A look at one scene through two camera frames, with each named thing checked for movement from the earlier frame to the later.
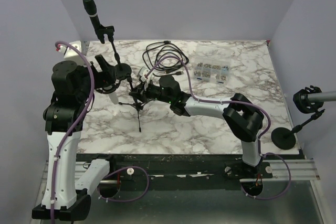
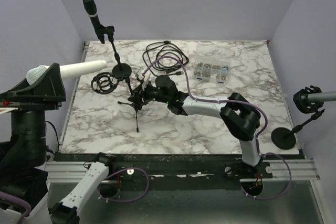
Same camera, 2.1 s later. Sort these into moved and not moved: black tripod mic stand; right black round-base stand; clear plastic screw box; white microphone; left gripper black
Moved: white microphone; black tripod mic stand; left gripper black
Not moved: right black round-base stand; clear plastic screw box
